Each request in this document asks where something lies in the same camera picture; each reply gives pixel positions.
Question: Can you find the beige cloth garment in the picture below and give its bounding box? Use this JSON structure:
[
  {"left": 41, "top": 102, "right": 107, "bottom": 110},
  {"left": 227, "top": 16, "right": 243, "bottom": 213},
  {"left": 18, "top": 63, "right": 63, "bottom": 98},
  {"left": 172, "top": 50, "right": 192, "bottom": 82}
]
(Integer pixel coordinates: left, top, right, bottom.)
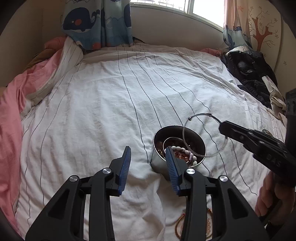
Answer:
[{"left": 262, "top": 76, "right": 287, "bottom": 123}]

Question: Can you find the white striped bed sheet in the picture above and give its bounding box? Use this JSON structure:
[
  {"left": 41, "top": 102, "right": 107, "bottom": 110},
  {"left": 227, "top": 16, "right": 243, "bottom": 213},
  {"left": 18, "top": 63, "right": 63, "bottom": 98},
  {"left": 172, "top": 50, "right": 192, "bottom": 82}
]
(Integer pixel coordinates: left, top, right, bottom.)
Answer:
[{"left": 16, "top": 39, "right": 286, "bottom": 240}]

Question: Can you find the pink blanket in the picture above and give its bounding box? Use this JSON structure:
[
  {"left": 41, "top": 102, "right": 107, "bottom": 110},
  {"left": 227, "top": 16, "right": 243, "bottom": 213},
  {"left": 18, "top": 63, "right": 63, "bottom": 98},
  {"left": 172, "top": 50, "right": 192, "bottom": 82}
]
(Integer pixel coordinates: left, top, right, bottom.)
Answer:
[{"left": 1, "top": 37, "right": 66, "bottom": 231}]

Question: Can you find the right whale print curtain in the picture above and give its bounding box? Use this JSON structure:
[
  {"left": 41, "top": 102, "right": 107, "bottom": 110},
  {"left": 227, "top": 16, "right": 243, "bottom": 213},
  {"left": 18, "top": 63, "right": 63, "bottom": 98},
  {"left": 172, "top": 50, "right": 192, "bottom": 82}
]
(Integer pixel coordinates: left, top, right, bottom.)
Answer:
[{"left": 223, "top": 0, "right": 252, "bottom": 49}]

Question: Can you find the thin silver wire bangle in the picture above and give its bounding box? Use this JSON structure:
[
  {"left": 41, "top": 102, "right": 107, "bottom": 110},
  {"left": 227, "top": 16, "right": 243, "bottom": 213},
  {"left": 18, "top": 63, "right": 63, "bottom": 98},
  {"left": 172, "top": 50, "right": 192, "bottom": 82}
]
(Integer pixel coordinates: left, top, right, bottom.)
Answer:
[{"left": 181, "top": 112, "right": 230, "bottom": 158}]

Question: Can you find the window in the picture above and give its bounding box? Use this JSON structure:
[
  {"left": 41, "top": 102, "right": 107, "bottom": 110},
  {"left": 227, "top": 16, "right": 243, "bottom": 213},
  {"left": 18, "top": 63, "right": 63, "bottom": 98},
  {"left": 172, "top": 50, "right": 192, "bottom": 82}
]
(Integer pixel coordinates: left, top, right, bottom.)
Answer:
[{"left": 130, "top": 0, "right": 224, "bottom": 27}]

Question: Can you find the cream wardrobe with tree decal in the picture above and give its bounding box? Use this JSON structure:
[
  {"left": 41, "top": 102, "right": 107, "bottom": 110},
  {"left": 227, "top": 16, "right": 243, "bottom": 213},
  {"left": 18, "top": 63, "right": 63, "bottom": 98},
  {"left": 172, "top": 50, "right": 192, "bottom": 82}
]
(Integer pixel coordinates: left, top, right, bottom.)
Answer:
[{"left": 248, "top": 1, "right": 295, "bottom": 95}]

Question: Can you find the silver metal bangle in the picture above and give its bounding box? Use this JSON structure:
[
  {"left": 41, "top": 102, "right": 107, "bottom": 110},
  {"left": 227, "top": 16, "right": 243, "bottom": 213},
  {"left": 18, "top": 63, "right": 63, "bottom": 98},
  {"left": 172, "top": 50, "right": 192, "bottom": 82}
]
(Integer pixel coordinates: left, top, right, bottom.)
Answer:
[{"left": 163, "top": 137, "right": 191, "bottom": 162}]

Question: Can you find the white pearl bead bracelet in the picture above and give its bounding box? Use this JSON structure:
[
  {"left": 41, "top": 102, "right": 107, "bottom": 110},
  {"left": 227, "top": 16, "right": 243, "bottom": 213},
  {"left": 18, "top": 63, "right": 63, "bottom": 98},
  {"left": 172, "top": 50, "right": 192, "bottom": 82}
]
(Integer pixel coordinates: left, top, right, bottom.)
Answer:
[{"left": 171, "top": 146, "right": 198, "bottom": 166}]

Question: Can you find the black jacket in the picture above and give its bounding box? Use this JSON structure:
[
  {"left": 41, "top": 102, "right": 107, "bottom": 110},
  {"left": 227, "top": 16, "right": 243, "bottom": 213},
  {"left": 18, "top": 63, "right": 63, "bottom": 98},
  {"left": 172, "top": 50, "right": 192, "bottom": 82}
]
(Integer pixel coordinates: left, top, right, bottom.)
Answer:
[{"left": 221, "top": 49, "right": 278, "bottom": 108}]

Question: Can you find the blue whale print curtain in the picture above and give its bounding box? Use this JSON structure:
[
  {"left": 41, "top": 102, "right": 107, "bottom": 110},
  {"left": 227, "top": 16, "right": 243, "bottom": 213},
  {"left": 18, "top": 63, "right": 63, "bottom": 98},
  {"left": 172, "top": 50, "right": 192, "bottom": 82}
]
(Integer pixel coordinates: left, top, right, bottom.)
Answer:
[{"left": 61, "top": 0, "right": 133, "bottom": 51}]

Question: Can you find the round decorated tin lid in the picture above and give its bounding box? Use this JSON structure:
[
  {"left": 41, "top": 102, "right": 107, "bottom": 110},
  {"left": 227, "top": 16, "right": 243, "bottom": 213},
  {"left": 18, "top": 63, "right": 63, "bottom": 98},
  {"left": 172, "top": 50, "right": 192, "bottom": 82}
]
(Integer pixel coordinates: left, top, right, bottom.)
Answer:
[{"left": 261, "top": 129, "right": 273, "bottom": 137}]

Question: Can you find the person's right hand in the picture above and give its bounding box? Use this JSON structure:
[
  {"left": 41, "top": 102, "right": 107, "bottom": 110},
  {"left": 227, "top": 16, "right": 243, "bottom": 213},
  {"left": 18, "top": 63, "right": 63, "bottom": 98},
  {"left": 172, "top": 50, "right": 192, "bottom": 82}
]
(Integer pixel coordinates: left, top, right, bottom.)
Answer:
[{"left": 255, "top": 171, "right": 295, "bottom": 225}]

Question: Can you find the colourful beaded cord bracelet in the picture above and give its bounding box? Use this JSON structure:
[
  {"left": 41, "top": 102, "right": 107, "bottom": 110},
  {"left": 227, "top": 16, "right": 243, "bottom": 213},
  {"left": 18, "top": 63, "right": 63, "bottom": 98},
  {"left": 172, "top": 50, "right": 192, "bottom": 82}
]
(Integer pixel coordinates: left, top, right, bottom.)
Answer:
[{"left": 174, "top": 208, "right": 213, "bottom": 240}]

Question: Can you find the round silver metal tin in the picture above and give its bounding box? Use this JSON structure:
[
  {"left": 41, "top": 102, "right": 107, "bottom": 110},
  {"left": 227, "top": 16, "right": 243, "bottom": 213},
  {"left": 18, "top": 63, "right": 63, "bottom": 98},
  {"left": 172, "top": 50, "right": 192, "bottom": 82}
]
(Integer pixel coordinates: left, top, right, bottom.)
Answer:
[{"left": 149, "top": 126, "right": 206, "bottom": 180}]

